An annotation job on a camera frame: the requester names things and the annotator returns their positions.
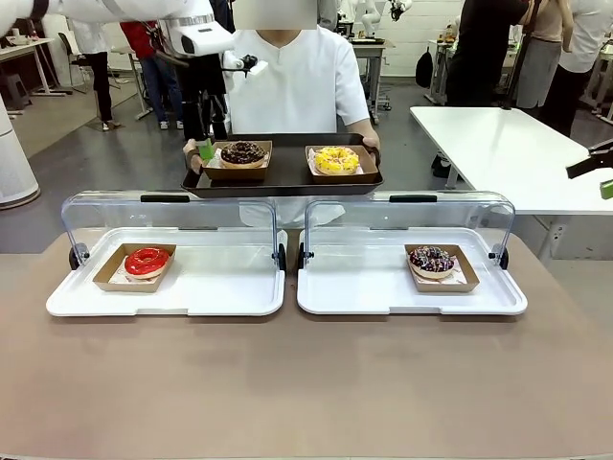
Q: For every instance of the person's left hand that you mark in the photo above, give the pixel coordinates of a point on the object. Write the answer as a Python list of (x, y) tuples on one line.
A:
[(375, 146)]

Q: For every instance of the bystander white shirt dark trousers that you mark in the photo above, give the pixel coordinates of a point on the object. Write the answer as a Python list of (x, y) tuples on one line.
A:
[(589, 38)]

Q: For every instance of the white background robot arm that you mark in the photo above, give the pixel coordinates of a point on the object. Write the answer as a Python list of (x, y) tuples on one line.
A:
[(371, 16)]

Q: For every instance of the cardboard box of chocolate donut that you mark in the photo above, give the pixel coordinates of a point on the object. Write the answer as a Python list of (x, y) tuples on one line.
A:
[(234, 174)]

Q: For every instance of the paper liner under purple donut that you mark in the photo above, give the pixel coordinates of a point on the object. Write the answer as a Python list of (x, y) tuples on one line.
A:
[(459, 275)]

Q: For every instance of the clear hinged display lid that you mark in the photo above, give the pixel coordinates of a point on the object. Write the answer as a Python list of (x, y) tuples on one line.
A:
[(364, 211), (215, 211)]

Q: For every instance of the red glazed donut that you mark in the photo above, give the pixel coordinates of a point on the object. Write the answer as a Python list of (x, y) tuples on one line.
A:
[(146, 263)]

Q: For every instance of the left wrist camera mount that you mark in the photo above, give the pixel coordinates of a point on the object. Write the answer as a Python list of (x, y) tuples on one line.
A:
[(258, 69)]

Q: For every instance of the white cylindrical column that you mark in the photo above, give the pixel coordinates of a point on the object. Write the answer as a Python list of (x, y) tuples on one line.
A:
[(19, 153)]

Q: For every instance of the figure in grey skirt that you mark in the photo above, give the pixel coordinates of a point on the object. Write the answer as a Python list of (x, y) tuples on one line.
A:
[(541, 67)]

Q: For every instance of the black office chair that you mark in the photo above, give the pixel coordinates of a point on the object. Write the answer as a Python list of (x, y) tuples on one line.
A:
[(69, 52)]

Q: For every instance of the person's left forearm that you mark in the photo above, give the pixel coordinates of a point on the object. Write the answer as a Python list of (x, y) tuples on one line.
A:
[(356, 125)]

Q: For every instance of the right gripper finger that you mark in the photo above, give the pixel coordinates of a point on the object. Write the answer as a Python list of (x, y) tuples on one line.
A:
[(594, 160), (607, 190)]

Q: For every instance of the dark brown serving tray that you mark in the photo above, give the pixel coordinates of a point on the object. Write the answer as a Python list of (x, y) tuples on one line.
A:
[(287, 177)]

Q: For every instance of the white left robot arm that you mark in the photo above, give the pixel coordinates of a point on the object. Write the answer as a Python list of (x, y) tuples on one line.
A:
[(120, 7)]

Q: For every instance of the bystander in black clothes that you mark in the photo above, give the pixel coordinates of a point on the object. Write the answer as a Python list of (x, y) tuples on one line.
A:
[(483, 52)]

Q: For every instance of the person's right hand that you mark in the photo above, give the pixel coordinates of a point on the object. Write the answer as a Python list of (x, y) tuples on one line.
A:
[(192, 155)]

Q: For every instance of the black clamp pole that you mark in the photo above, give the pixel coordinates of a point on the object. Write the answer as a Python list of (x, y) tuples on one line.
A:
[(515, 81)]

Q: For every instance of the white display tray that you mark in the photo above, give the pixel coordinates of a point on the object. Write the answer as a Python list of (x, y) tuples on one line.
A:
[(354, 287), (215, 292)]

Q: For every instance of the chocolate sprinkled donut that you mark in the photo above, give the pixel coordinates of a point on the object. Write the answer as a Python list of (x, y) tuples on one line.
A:
[(431, 262), (243, 154)]

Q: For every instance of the white background desk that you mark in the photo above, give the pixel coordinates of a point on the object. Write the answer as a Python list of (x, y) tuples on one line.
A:
[(24, 45)]

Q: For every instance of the yellow sprinkled donut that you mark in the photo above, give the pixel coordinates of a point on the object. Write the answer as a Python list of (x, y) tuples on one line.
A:
[(336, 160)]

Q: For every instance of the person in white shirt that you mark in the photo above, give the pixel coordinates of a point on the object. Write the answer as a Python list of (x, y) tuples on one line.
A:
[(297, 81)]

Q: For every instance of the bystander in dark clothes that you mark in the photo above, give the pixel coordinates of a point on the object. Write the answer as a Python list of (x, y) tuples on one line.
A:
[(189, 120)]

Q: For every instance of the cardboard box of yellow donut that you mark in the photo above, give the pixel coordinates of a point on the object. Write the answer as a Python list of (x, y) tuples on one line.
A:
[(342, 178)]

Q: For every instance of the black backpack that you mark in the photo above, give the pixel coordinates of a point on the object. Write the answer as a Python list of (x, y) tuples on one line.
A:
[(424, 69)]

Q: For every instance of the bystander in red jacket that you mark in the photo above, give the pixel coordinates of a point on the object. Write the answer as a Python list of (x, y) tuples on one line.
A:
[(153, 76)]

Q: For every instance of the grey step stool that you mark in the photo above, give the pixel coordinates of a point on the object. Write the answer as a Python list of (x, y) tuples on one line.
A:
[(16, 88)]

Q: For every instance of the bystander white top black trousers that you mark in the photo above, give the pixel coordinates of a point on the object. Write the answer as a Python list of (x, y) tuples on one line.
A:
[(96, 67)]

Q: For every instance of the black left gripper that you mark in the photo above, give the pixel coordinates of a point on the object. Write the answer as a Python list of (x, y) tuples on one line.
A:
[(206, 76)]

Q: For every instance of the cardboard box of red donut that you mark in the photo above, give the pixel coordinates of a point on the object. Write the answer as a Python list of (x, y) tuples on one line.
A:
[(107, 280)]

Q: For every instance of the white side table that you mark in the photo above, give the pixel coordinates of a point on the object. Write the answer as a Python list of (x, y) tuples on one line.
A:
[(503, 153)]

